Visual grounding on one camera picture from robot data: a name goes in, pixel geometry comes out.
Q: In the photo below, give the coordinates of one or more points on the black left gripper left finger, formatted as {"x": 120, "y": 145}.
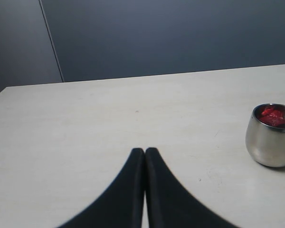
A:
{"x": 121, "y": 204}

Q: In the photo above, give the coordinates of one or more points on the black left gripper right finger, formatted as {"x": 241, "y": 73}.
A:
{"x": 169, "y": 204}

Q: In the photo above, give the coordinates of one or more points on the red candy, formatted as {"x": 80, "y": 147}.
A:
{"x": 273, "y": 116}

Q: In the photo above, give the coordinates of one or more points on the stainless steel cup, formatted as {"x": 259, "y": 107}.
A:
{"x": 264, "y": 143}

